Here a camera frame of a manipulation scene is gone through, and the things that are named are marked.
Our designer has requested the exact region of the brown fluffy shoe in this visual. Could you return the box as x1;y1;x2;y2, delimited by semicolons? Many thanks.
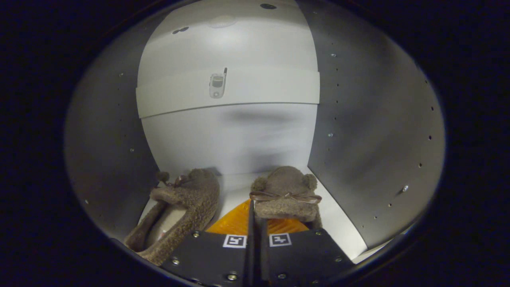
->
124;167;220;267
249;165;323;231

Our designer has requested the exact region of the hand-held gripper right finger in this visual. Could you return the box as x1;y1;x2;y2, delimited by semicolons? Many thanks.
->
255;217;355;287

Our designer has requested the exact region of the grey shoe cabinet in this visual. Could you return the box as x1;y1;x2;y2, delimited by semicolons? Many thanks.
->
64;0;447;265

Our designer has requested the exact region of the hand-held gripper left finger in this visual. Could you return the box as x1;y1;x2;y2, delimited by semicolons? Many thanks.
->
159;199;255;287

